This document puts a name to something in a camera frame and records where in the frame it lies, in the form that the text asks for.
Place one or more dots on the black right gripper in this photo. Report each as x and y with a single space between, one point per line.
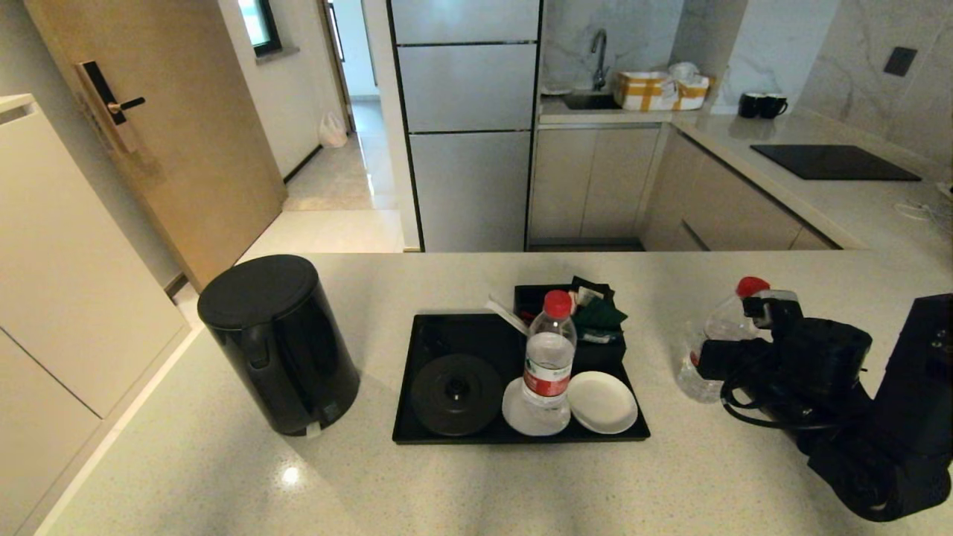
744 361

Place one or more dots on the clear red-label water bottle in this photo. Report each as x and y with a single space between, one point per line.
722 324
549 357

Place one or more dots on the black electric kettle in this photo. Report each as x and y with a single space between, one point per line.
290 350

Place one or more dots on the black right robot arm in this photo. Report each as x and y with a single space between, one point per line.
893 432

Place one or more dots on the black box of sachets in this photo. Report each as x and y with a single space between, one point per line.
595 357

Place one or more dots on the dark green tea bag packets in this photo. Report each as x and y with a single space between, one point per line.
599 316

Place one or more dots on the black round kettle base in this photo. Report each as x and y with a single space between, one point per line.
456 394

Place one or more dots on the white ceramic saucer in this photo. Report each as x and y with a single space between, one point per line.
514 413
603 402

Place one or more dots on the small white sachet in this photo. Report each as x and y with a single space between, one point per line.
588 295

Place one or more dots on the black induction cooktop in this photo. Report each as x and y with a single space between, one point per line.
834 162

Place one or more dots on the beige kitchen base cabinet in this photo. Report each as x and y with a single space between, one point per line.
595 186

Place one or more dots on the white wrapped stir stick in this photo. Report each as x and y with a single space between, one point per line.
506 314

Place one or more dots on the black ceramic mug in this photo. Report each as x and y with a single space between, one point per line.
773 106
747 106

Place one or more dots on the taped cardboard box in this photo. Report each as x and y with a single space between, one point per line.
648 91

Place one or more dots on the white crumpled bundle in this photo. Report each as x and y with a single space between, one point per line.
683 71

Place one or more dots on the black rectangular serving tray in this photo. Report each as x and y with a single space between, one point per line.
447 335

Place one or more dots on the steel kitchen sink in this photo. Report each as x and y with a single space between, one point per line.
588 100

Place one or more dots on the chrome kitchen faucet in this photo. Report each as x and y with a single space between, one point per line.
599 52

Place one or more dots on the silver grey refrigerator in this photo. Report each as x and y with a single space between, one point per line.
469 149

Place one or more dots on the white plastic bag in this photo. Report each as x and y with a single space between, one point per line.
333 132

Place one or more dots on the dark framed window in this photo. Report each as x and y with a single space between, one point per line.
262 26

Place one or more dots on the light wooden door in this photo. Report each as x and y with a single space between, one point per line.
186 112

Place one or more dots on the white tall cabinet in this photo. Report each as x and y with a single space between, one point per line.
67 298

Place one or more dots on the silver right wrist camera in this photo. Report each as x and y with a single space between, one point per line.
778 305

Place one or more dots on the dark wall switch plate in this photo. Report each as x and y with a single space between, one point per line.
900 61

